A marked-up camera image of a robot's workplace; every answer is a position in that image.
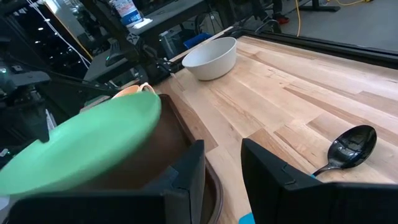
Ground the orange mug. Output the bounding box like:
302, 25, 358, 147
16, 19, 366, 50
111, 82, 156, 100

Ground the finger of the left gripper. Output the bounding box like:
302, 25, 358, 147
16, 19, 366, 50
6, 104, 50, 143

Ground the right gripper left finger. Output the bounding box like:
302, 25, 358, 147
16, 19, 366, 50
6, 139, 206, 224

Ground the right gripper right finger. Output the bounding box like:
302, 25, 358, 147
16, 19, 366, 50
241, 138, 398, 224

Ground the black spoon blue handle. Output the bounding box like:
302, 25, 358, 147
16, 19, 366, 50
238, 124, 378, 224

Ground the black computer mouse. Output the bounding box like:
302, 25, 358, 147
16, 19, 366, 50
104, 40, 127, 67

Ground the wipes container blue label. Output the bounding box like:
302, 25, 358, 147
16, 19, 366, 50
110, 0, 144, 27

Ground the pale grey bowl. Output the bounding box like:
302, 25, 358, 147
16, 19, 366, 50
182, 36, 238, 82

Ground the blue bin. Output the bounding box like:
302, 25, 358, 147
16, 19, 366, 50
183, 32, 214, 49

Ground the dark grey desk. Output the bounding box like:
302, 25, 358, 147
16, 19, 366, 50
83, 0, 209, 82

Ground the brown plastic tray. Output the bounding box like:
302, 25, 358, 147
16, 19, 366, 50
71, 95, 224, 224

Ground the green plate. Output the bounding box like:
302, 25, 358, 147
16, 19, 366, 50
0, 91, 162, 197

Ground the person's shoe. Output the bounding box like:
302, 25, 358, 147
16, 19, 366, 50
273, 12, 290, 25

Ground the white paper sheet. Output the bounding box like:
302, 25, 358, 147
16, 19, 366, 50
130, 17, 154, 30

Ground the yellow floor cable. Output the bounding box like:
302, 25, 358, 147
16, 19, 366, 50
294, 0, 374, 37

